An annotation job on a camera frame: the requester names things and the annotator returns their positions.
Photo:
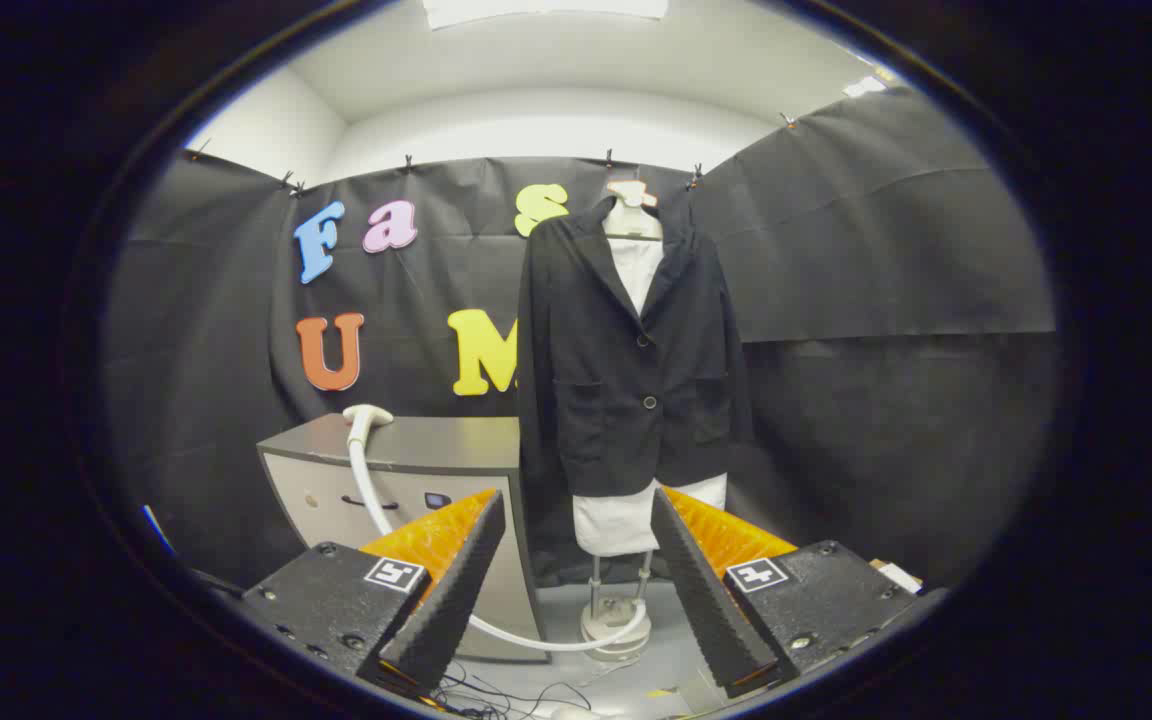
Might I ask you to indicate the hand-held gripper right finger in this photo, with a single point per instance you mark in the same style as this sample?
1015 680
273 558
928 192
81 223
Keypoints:
706 610

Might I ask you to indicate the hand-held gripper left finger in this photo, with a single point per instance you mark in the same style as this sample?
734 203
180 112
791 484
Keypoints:
456 600

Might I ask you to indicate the garment steamer base with poles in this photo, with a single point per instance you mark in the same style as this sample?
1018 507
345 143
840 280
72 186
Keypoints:
616 620

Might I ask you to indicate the white shirt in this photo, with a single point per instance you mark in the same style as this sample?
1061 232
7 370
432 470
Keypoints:
616 525

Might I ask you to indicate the black suit jacket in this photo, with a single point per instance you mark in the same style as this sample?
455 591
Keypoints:
616 400

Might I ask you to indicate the cream plastic clothes hanger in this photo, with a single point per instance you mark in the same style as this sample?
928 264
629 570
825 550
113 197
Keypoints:
633 222

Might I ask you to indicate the grey cabinet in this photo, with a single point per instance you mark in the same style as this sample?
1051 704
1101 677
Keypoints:
446 440

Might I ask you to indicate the cardboard box with white label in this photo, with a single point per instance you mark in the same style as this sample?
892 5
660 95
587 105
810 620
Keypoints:
898 577

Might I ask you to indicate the black backdrop cloth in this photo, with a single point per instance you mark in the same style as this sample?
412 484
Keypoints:
886 300

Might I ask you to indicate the small ceiling light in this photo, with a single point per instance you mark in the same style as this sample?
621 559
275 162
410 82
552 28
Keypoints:
864 87

